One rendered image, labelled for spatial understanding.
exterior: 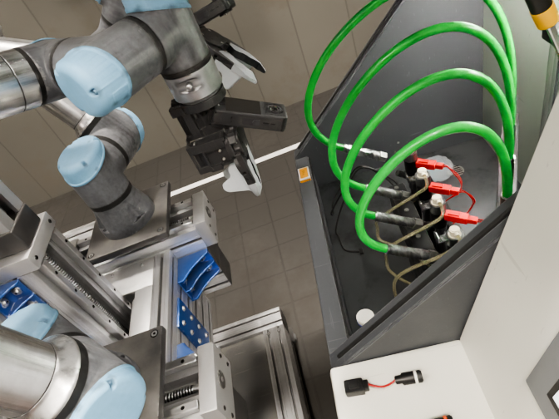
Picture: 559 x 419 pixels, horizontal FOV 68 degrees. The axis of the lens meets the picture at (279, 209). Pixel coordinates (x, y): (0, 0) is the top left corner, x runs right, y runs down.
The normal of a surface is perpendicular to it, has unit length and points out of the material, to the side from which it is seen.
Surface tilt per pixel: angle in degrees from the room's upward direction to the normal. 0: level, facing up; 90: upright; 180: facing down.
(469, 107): 90
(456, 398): 0
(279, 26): 90
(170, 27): 79
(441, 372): 0
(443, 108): 90
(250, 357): 0
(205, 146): 90
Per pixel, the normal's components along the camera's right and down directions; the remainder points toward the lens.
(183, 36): 0.78, 0.34
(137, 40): 0.54, -0.16
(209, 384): -0.31, -0.70
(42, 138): 0.18, 0.63
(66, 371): 0.35, -0.60
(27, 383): 0.86, 0.05
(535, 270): -0.99, 0.11
